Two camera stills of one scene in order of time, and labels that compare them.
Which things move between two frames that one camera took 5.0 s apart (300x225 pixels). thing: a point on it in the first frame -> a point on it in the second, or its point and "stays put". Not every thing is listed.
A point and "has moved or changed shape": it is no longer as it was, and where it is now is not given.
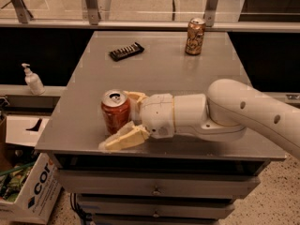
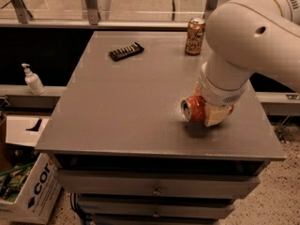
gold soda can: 196,31 stays put
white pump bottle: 34,82 stays put
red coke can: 116,111 has moved or changed shape
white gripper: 156,114 -> 219,95
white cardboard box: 37,196 stays put
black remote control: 127,52 stays put
